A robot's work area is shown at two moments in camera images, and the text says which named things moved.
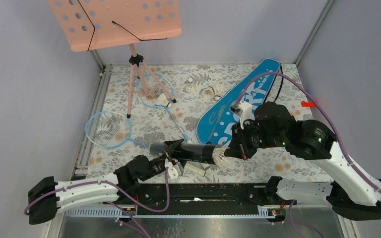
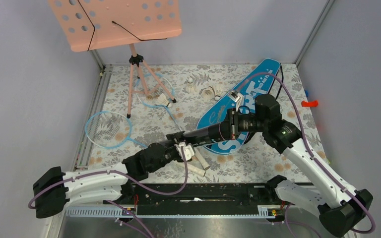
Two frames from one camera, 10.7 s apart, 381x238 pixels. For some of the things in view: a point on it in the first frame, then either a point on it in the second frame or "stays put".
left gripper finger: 171,146 → 177,135
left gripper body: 157,165 → 177,146
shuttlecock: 208,93 stays put
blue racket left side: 109,130 stays put
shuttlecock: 218,90 stays put
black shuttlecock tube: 203,153 → 221,131
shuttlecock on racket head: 162,100 stays put
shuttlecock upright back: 190,88 stays put
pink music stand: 91,25 stays put
